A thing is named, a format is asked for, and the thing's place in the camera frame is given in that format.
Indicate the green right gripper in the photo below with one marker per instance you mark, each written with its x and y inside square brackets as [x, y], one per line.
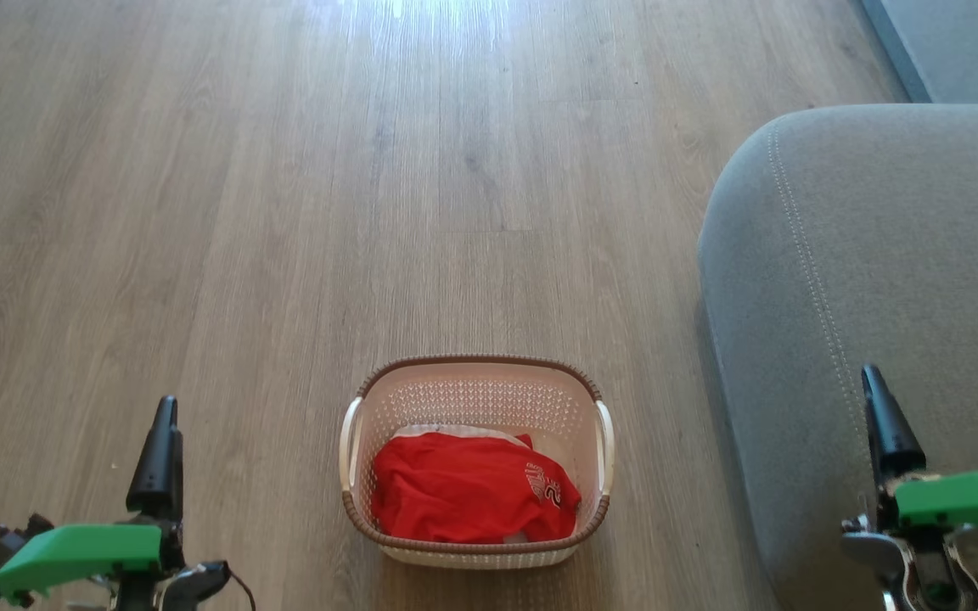
[964, 502]

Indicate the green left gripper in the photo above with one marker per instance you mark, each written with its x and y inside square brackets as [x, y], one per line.
[81, 552]

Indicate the white garment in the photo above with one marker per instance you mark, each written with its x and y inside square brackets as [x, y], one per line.
[455, 429]

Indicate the red shirt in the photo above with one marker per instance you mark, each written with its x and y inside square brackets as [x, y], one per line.
[463, 492]

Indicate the grey fabric sofa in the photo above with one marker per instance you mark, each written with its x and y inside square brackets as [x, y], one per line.
[879, 255]

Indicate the white plastic laundry basket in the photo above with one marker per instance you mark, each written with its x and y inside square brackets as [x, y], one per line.
[480, 392]

